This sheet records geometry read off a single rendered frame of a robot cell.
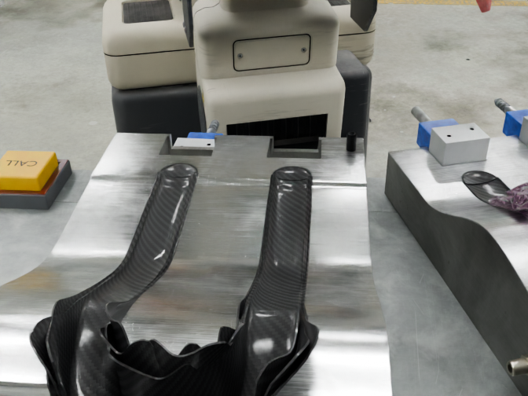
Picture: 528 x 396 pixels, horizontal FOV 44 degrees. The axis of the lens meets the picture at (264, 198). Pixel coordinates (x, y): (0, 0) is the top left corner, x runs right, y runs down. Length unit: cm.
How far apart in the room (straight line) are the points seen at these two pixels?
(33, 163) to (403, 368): 47
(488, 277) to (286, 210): 18
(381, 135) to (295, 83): 159
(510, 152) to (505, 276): 24
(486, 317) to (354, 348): 22
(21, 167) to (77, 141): 189
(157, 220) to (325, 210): 15
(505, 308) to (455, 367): 6
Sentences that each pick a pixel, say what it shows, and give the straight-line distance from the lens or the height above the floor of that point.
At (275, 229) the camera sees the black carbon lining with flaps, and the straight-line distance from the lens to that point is 56.
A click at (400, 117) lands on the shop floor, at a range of 275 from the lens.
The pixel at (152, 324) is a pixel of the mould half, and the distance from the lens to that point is 40.
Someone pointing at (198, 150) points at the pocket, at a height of 87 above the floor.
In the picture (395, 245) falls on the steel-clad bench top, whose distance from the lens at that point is 68.
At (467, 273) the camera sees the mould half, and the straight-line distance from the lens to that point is 60.
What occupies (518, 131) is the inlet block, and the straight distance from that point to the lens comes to 80.
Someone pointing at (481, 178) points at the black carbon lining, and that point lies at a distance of 71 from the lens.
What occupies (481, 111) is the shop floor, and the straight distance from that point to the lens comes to 286.
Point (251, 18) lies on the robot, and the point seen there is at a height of 89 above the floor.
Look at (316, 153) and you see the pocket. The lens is 68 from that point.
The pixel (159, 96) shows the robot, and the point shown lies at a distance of 132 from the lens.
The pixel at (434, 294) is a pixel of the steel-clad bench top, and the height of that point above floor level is 80.
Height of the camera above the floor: 121
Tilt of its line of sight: 33 degrees down
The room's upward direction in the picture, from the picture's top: 2 degrees counter-clockwise
